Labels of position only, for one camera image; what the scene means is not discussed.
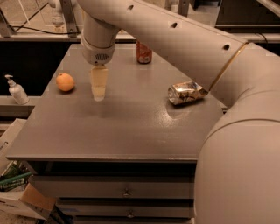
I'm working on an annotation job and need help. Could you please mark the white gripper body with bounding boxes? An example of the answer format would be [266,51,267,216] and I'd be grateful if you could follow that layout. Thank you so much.
[80,36,116,65]

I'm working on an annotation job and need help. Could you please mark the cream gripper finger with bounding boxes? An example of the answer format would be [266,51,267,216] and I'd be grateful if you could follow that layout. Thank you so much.
[90,66,109,102]

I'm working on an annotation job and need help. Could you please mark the orange fruit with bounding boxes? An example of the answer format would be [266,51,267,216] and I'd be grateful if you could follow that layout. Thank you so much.
[56,73,75,92]

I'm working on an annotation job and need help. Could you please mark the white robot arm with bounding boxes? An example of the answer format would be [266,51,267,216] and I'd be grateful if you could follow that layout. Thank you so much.
[78,0,280,224]

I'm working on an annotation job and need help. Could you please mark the upright red soda can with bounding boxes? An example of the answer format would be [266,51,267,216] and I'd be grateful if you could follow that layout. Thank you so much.
[136,41,152,64]

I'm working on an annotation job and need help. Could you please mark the white pump soap bottle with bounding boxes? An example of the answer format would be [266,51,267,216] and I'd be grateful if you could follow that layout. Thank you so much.
[4,74,29,105]

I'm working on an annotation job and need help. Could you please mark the grey drawer cabinet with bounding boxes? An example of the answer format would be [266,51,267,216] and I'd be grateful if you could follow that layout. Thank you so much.
[8,45,222,224]

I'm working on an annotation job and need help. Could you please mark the top grey drawer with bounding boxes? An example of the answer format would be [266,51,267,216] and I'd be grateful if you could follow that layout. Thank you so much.
[29,176,194,200]

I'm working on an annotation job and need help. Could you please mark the grey drawer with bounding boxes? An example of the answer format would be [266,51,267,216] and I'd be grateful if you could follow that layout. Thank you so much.
[57,199,194,218]
[29,176,194,200]

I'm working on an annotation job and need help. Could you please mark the green items in box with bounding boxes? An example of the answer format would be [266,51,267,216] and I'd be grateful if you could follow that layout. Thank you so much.
[0,161,32,192]

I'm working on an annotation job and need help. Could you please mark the white cardboard box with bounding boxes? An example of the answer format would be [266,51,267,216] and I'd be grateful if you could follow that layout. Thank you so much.
[0,119,55,220]

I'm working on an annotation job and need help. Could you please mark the grey metal railing post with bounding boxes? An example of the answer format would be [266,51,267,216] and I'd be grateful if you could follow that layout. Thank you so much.
[178,0,190,17]
[59,0,79,39]

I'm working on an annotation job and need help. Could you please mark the black cable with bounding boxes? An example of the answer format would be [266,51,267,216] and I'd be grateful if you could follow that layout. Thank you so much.
[8,2,84,36]

